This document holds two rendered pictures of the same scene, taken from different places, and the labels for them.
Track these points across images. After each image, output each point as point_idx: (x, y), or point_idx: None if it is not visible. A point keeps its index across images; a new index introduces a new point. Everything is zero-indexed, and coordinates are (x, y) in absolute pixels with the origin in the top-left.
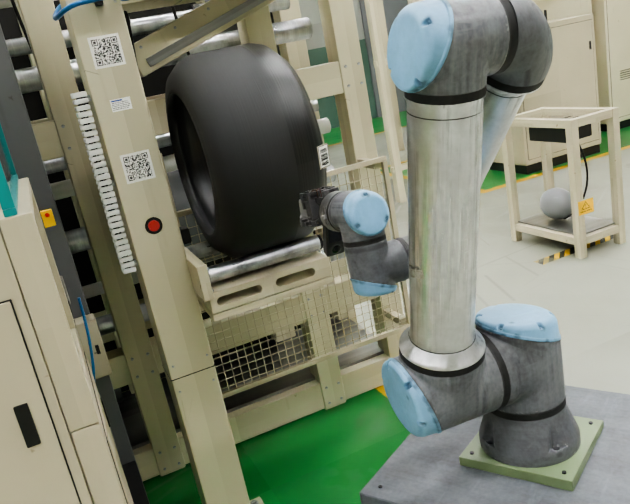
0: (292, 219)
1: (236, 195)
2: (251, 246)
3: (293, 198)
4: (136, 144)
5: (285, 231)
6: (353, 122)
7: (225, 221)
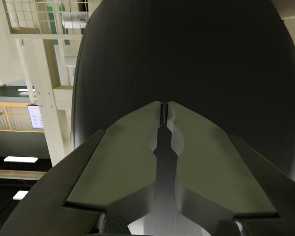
0: (166, 60)
1: (292, 166)
2: (260, 10)
3: (162, 124)
4: None
5: (181, 26)
6: (44, 66)
7: None
